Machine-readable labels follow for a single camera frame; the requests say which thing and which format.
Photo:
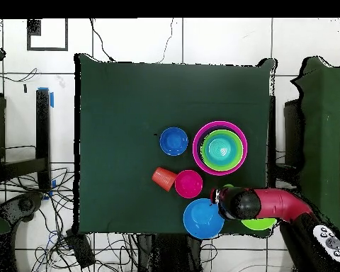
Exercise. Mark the lime green small cup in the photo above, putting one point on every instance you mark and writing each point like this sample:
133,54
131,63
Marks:
228,186

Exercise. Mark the blue large bowl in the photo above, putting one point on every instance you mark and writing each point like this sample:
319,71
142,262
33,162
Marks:
201,219

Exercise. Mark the red small bowl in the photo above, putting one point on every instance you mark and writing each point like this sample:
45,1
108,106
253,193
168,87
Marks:
188,184

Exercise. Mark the turquoise bowl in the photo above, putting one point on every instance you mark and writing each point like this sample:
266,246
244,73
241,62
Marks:
221,149

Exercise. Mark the lime green large bowl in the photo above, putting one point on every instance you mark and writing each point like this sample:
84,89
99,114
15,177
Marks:
239,153
257,224

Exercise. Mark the pink large bowl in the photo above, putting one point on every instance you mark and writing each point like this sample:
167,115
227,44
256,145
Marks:
194,147

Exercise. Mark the orange cup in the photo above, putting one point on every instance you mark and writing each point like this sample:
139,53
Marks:
163,179

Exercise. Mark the purple shallow bowl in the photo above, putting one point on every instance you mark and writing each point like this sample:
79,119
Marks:
199,144

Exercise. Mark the dark blue small bowl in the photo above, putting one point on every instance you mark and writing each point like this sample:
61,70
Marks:
173,141

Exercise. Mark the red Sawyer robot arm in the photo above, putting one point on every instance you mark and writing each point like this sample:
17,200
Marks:
280,204

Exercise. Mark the dark green table cloth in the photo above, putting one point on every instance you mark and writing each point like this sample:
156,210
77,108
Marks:
130,99

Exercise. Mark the black floor box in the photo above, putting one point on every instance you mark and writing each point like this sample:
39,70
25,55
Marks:
80,249

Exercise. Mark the black stand base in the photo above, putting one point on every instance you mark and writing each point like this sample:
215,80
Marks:
25,204

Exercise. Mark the blue tape strip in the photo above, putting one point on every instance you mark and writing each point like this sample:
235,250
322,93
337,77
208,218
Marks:
51,99

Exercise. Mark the black post stand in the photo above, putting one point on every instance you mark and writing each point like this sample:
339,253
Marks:
43,136

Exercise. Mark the black square floor frame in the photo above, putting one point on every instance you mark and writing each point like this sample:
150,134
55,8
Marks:
33,27

